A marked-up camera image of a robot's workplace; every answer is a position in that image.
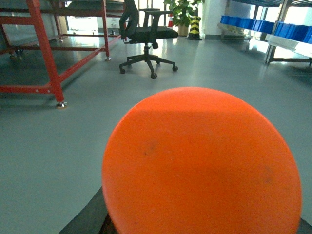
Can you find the orange cylindrical capacitor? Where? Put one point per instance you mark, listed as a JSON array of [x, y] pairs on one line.
[[199, 161]]

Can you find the yellow black striped bollard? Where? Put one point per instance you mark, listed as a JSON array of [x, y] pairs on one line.
[[194, 32]]

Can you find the black office chair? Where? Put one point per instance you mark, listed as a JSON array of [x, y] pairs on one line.
[[141, 26]]

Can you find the potted green plant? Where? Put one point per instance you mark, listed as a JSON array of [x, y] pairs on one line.
[[183, 11]]

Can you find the metal side shelf rack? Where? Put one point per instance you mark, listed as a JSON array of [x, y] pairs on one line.
[[270, 37]]

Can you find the blue bins on side rack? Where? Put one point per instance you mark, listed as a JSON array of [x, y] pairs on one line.
[[256, 27]]

